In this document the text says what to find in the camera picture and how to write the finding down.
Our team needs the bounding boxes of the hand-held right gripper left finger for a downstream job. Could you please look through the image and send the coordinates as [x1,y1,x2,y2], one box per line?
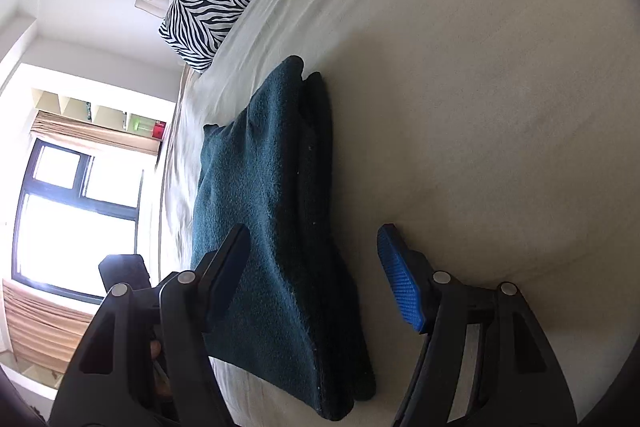
[49,224,251,427]

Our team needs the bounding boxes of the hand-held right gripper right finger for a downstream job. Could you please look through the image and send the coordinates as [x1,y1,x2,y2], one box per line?
[377,224,579,427]

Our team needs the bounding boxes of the teal fleece cloth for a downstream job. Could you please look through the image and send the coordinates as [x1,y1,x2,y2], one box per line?
[190,56,377,422]

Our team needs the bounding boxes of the black framed window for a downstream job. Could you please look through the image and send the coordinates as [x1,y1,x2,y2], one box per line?
[11,140,161,305]

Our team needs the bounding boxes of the tan pleated curtain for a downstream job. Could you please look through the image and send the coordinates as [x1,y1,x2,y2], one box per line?
[2,277,96,365]

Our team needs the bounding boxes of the tan roman blind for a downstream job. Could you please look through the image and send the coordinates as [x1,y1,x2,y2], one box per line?
[30,112,162,155]

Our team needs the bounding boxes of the green container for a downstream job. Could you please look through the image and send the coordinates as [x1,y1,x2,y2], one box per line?
[127,113,153,135]

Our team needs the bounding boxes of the bed with white sheet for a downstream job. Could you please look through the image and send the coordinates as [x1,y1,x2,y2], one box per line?
[157,0,640,427]

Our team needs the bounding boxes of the cream cubby shelf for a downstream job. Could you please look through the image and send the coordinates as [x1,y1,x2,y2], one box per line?
[31,87,173,140]

